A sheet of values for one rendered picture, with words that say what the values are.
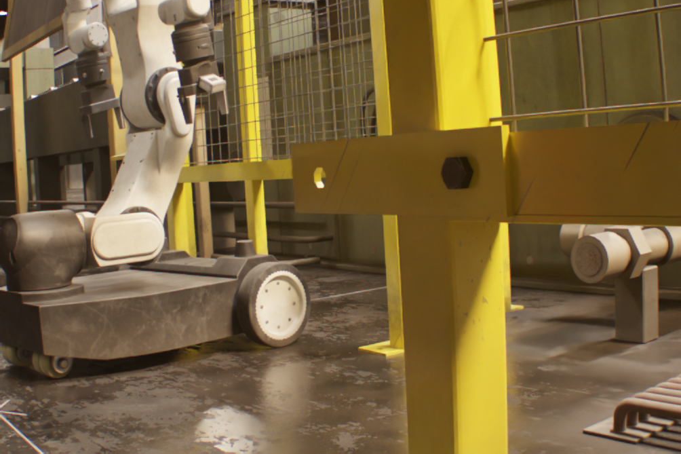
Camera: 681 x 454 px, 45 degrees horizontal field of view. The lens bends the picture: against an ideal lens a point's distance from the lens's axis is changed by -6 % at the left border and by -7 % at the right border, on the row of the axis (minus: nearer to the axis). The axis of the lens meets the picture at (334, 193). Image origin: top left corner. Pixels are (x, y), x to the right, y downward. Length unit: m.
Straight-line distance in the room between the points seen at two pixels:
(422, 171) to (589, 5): 2.11
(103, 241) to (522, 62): 1.45
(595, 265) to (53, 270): 1.14
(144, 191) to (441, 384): 1.59
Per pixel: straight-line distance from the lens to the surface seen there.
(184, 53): 1.95
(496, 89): 2.30
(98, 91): 2.32
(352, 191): 0.58
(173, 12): 1.97
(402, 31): 0.55
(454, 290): 0.53
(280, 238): 3.65
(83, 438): 1.47
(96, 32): 2.29
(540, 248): 2.76
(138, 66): 2.12
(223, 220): 4.64
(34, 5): 6.50
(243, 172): 2.42
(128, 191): 2.07
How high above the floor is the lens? 0.43
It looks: 2 degrees down
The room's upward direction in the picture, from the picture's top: 4 degrees counter-clockwise
